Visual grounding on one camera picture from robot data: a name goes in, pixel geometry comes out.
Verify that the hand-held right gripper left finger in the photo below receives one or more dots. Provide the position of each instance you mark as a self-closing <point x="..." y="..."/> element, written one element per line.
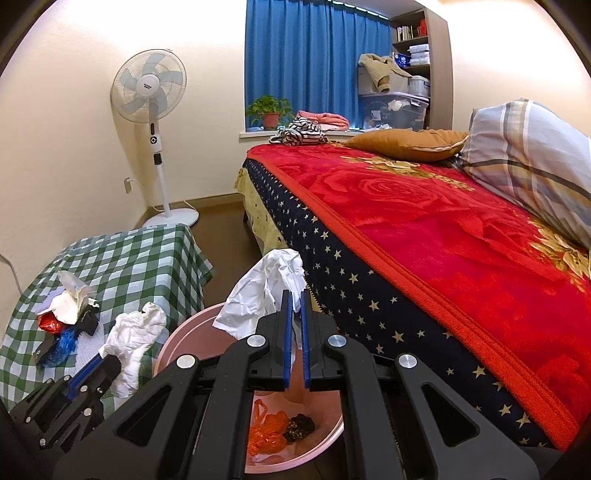
<point x="288" y="332"/>

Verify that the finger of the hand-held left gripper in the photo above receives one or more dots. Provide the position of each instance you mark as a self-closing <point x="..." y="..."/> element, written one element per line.
<point x="83" y="373"/>
<point x="108" y="371"/>

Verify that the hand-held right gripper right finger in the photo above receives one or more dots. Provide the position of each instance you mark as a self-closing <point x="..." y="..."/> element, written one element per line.
<point x="305" y="341"/>

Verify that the blue plastic bag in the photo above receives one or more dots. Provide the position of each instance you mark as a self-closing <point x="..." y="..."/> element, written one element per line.
<point x="60" y="346"/>

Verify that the white tissue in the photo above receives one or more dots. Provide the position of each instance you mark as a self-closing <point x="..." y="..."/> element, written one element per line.
<point x="134" y="337"/>

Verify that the white paper sheet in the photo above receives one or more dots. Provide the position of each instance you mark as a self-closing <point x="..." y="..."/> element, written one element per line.
<point x="249" y="295"/>

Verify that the red plastic bag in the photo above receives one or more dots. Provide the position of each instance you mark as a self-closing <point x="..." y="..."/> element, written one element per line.
<point x="50" y="323"/>

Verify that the white tissue packet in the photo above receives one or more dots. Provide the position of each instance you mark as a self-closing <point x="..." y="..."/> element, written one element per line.
<point x="69" y="307"/>

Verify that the pink plastic bin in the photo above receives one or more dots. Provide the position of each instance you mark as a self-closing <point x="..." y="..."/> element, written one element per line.
<point x="194" y="332"/>

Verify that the black wrapper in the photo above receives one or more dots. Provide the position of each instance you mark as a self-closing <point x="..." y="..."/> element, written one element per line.
<point x="87" y="323"/>

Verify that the purple knitted cloth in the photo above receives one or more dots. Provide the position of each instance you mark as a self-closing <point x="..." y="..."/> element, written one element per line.
<point x="47" y="302"/>

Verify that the black crumpled scrap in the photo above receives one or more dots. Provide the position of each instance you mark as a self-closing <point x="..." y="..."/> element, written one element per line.
<point x="299" y="427"/>

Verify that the clear plastic bag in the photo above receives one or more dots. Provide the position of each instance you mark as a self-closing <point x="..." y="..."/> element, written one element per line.
<point x="74" y="281"/>

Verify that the orange plastic bag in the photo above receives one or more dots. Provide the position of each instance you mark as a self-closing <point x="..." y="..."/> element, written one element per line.
<point x="268" y="434"/>

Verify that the green checkered tablecloth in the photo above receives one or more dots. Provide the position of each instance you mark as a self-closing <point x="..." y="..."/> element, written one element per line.
<point x="138" y="258"/>

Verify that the yellow bed skirt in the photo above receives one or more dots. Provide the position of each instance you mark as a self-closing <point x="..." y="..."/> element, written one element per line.
<point x="261" y="217"/>

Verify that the white windowsill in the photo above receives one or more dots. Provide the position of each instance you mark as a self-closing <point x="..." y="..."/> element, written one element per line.
<point x="258" y="134"/>

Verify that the black white striped cloth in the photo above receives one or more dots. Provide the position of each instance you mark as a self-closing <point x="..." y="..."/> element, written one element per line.
<point x="300" y="131"/>

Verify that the pink folded cloth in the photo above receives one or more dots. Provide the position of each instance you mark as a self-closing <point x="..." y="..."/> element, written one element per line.
<point x="328" y="119"/>

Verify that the potted green plant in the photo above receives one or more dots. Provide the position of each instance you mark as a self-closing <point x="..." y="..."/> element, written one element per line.
<point x="270" y="110"/>

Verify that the brown pillow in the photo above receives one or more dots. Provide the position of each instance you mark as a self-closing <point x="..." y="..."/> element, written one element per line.
<point x="406" y="143"/>

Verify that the clear plastic storage box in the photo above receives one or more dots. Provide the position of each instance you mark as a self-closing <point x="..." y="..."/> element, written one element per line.
<point x="397" y="113"/>

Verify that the blue curtain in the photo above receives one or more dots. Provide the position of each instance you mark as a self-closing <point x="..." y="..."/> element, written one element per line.
<point x="300" y="55"/>

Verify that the beige jacket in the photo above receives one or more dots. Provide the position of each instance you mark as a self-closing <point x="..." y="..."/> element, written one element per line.
<point x="381" y="69"/>

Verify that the white standing fan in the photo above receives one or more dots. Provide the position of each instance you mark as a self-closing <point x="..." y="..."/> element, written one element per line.
<point x="147" y="83"/>

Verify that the grey plaid pillow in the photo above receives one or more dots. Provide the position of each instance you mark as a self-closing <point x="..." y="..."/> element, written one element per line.
<point x="531" y="161"/>

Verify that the wooden bookshelf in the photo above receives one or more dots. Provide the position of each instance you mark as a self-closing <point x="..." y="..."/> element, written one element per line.
<point x="438" y="60"/>

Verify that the white wall plug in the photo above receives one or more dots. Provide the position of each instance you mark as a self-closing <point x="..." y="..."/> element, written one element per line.
<point x="128" y="185"/>

